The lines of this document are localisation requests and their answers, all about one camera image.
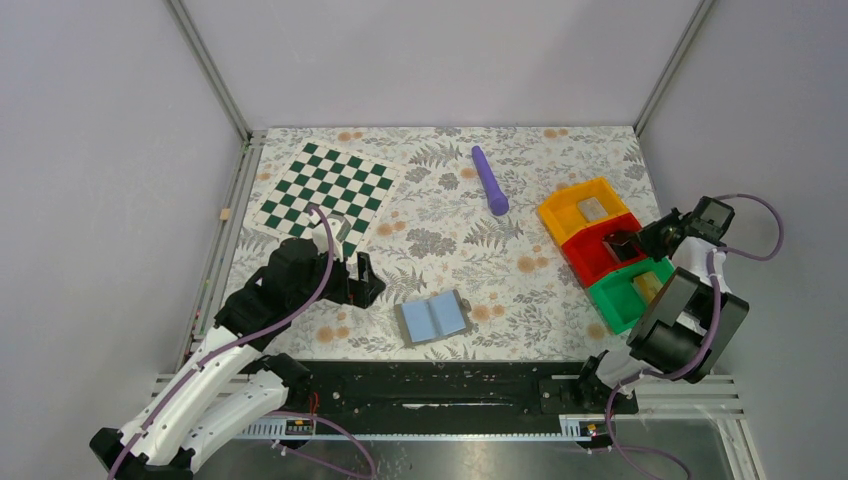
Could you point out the yellow item in green bin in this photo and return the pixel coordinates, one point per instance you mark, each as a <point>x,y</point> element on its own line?
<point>647,285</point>

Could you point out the floral table mat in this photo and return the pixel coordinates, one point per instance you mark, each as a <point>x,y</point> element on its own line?
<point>437,234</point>

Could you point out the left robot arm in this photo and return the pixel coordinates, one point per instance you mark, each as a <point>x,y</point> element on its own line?
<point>229,382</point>

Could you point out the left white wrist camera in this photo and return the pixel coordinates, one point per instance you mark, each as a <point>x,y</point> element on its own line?
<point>339,227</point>

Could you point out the green bin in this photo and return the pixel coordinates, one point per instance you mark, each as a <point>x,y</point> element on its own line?
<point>615,298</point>

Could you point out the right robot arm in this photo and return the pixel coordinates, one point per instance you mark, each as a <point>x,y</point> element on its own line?
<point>668,294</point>

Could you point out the yellow bin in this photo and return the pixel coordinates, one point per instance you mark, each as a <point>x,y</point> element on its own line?
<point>559,213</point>

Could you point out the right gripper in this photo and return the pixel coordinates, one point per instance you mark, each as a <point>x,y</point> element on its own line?
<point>647,233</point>

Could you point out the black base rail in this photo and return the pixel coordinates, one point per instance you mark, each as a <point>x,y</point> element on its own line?
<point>454,398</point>

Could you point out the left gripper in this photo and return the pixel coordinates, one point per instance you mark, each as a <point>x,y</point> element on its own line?
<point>361,291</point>

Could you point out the red bin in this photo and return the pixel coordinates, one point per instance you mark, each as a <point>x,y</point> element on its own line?
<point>591,259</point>

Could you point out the green white chessboard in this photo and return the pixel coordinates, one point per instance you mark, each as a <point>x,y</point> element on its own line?
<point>341,182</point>

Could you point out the purple cylinder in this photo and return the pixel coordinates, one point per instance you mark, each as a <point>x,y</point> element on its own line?
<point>496,200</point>

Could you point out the grey card holder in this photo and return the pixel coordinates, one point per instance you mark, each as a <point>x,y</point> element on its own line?
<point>435,318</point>

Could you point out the silver item in yellow bin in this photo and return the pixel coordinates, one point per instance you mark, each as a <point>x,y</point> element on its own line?
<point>591,209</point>

